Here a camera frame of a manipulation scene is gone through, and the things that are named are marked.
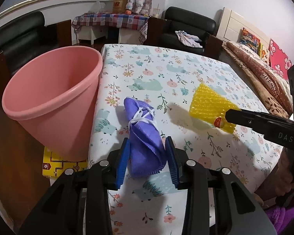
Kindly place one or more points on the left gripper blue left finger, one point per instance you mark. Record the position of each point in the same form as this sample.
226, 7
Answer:
121, 162

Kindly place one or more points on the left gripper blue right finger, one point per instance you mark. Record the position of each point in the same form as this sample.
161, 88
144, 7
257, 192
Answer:
172, 163

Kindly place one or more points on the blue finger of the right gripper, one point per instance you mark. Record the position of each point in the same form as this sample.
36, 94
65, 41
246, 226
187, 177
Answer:
258, 121

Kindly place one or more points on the purple felt cloth roll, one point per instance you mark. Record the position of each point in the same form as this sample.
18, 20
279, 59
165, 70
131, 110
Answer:
147, 152

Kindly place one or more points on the pink plastic trash bucket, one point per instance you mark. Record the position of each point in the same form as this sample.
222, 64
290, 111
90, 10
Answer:
53, 98

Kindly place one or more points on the person's right hand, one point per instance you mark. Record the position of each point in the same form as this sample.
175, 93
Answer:
278, 183

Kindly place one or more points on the brown leaf bed blanket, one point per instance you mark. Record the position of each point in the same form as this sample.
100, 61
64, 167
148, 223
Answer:
269, 101

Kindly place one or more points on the brown dotted quilt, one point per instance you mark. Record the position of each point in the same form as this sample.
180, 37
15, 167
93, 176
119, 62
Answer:
274, 83

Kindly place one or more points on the floral bear tablecloth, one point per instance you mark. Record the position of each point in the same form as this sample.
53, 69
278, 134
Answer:
166, 79

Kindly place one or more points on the pink flower pillow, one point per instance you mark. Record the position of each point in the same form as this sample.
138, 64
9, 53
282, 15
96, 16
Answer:
279, 61

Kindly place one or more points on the yellow printed box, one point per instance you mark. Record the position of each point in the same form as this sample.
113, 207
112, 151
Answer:
53, 165

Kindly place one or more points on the colourful patterned pillow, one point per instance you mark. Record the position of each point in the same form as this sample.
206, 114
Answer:
250, 40

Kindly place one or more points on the white wooden headboard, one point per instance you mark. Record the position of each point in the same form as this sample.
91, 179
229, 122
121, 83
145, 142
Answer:
231, 25

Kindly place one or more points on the crumpled cloth on armchair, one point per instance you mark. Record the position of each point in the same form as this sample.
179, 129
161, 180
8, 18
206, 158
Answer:
188, 39

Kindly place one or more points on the right black leather armchair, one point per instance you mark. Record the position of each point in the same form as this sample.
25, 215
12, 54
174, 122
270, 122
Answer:
161, 32

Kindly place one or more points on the black leather armchair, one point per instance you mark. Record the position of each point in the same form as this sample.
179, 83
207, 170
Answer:
161, 32
26, 37

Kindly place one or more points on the white side table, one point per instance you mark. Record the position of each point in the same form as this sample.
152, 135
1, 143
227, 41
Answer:
104, 34

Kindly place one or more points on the plaid checkered tablecloth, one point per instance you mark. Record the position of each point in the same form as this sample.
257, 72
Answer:
132, 22

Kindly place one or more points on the white cup with straw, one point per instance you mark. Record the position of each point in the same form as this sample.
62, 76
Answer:
156, 12

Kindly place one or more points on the orange fruit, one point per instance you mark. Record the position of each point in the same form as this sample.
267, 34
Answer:
128, 12

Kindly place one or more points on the clear plastic bag on table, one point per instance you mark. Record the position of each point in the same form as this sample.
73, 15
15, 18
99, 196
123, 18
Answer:
97, 7

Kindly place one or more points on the brown paper bag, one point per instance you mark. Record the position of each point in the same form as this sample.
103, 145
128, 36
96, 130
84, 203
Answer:
119, 6

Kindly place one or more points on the left black leather armchair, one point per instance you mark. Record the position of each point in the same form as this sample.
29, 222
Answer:
26, 37

